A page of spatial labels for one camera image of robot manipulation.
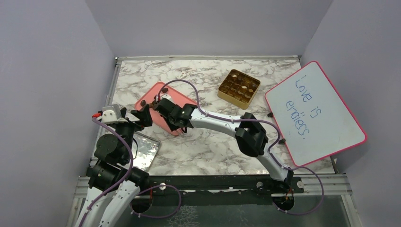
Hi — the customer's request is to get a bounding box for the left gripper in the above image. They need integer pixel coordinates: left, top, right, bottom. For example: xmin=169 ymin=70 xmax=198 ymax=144
xmin=114 ymin=103 xmax=152 ymax=162

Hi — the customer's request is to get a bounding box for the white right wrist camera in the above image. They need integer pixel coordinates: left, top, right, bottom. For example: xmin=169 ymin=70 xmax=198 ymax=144
xmin=160 ymin=94 xmax=173 ymax=102

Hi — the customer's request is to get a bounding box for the silver tin lid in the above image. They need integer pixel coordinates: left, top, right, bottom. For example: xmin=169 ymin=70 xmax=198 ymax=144
xmin=132 ymin=132 xmax=162 ymax=172

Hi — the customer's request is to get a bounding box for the gold chocolate tin box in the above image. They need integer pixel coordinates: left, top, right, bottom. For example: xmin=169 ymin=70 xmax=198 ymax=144
xmin=217 ymin=69 xmax=261 ymax=110

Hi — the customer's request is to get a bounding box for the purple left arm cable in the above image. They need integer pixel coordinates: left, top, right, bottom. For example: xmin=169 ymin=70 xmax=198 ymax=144
xmin=78 ymin=117 xmax=135 ymax=227

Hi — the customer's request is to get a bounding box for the pink framed whiteboard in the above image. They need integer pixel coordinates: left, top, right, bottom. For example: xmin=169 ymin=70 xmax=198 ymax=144
xmin=265 ymin=61 xmax=367 ymax=166

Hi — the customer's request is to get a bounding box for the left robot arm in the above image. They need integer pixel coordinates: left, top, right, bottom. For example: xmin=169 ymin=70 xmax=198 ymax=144
xmin=75 ymin=105 xmax=153 ymax=227

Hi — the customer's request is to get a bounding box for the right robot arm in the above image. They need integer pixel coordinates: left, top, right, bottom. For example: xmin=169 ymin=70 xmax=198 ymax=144
xmin=131 ymin=98 xmax=293 ymax=192

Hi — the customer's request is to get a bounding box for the pink plastic tray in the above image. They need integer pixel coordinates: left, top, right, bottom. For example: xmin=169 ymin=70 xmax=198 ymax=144
xmin=135 ymin=81 xmax=199 ymax=137

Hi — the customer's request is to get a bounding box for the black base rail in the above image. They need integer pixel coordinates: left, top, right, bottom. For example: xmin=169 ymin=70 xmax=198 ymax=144
xmin=130 ymin=175 xmax=304 ymax=212

